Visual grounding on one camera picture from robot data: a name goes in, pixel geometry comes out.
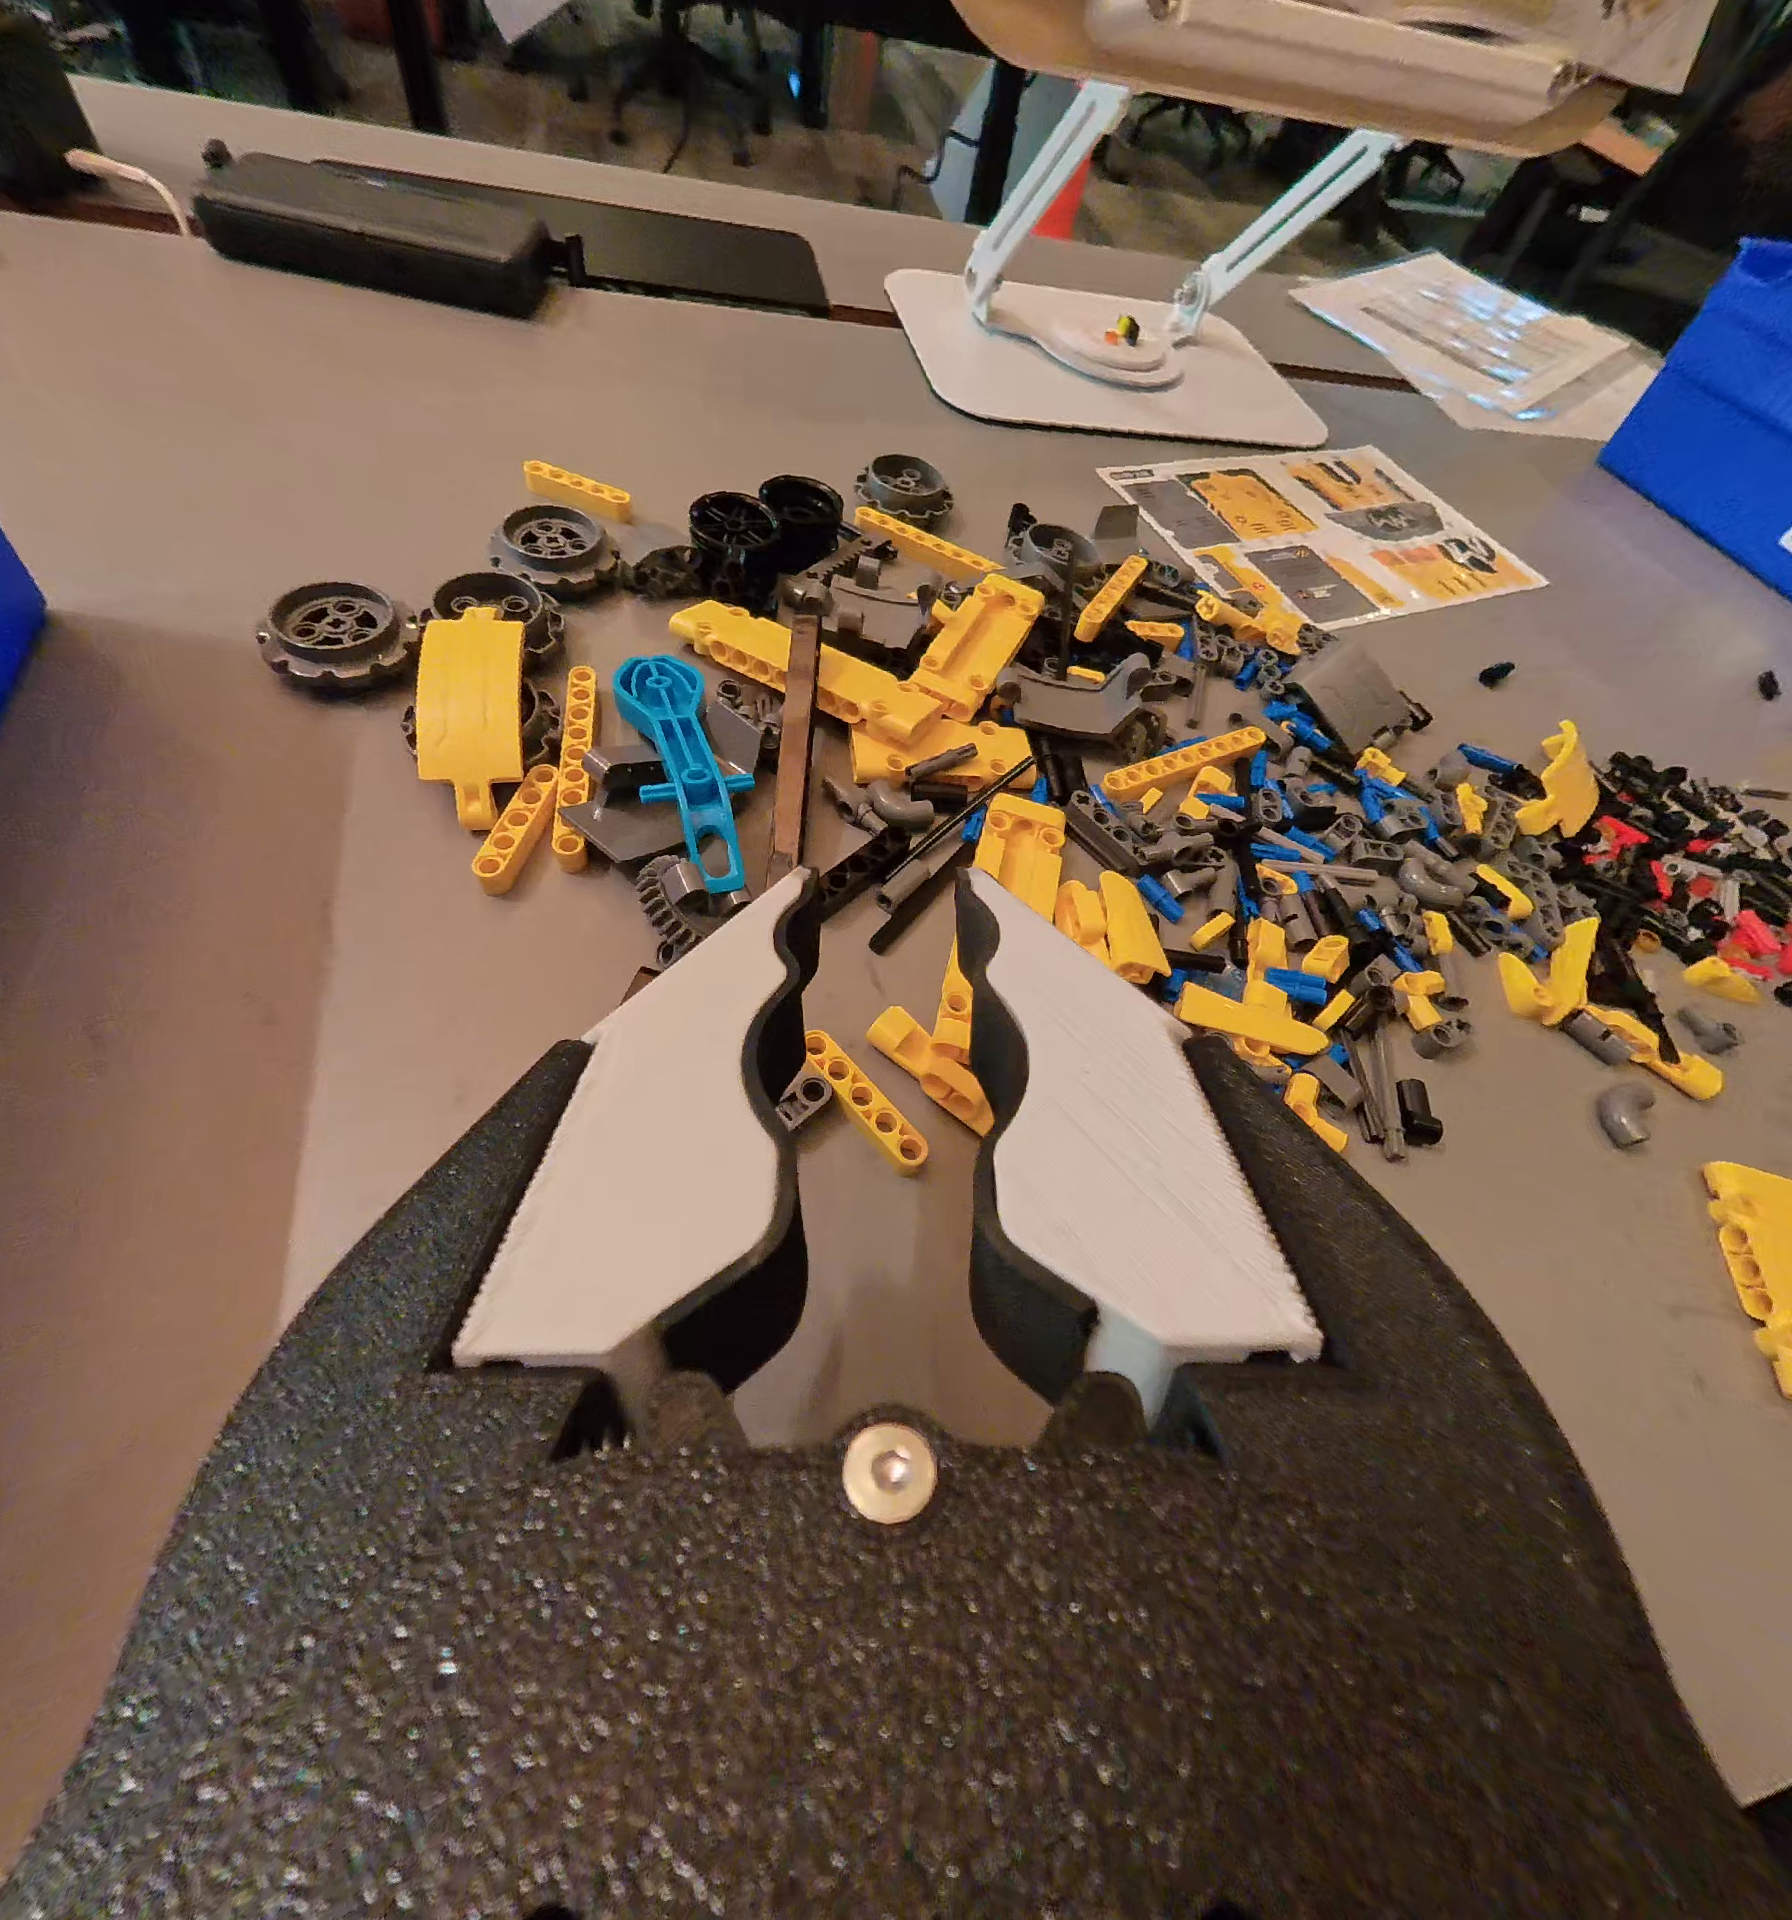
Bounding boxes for yellow short toy beam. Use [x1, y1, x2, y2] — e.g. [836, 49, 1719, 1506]
[522, 460, 638, 523]

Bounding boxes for grey toothed toy wheel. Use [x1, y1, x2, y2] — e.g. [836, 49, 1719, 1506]
[428, 571, 564, 654]
[854, 453, 961, 519]
[256, 583, 420, 701]
[1010, 521, 1123, 587]
[489, 504, 621, 603]

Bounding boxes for black power adapter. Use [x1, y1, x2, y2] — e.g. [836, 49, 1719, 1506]
[190, 138, 569, 321]

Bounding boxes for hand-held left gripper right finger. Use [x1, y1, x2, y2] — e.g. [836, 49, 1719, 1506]
[957, 872, 1320, 1425]

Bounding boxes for black toy wheel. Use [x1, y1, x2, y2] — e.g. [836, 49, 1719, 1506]
[759, 475, 848, 574]
[686, 491, 778, 582]

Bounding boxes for grey angular toy panel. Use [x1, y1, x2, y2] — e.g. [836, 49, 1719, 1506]
[1294, 645, 1428, 752]

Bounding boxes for pile of toy building parts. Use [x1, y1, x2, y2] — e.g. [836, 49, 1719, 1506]
[256, 450, 1792, 1163]

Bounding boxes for black flat pad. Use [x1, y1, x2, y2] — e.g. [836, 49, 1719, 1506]
[313, 159, 833, 317]

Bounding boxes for white cable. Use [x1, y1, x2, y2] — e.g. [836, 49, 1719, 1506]
[68, 146, 184, 235]

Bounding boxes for white desk lamp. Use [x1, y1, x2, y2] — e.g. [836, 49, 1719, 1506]
[884, 0, 1632, 450]

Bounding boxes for yellow medium toy beam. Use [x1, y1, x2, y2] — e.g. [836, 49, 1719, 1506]
[854, 508, 1006, 582]

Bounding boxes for yellow curved toy panel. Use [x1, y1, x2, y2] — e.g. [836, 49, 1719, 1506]
[413, 607, 528, 830]

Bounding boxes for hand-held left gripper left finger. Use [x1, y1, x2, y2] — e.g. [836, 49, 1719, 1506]
[454, 868, 825, 1425]

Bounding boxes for yellow grey sticker sheet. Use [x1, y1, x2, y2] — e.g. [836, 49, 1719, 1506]
[1096, 446, 1552, 632]

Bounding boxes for paper sheets in clear sleeve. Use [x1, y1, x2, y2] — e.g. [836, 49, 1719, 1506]
[1290, 252, 1662, 423]

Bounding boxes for blue plastic bin with tag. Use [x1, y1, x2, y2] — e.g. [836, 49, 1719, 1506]
[1597, 236, 1792, 649]

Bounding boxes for dark bulky object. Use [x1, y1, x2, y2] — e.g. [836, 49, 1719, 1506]
[0, 18, 103, 203]

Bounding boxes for yellow flat toy panel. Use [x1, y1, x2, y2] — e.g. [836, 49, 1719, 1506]
[1702, 1159, 1792, 1418]

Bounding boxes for turquoise toy separator tool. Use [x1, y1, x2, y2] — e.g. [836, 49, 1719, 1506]
[611, 658, 753, 899]

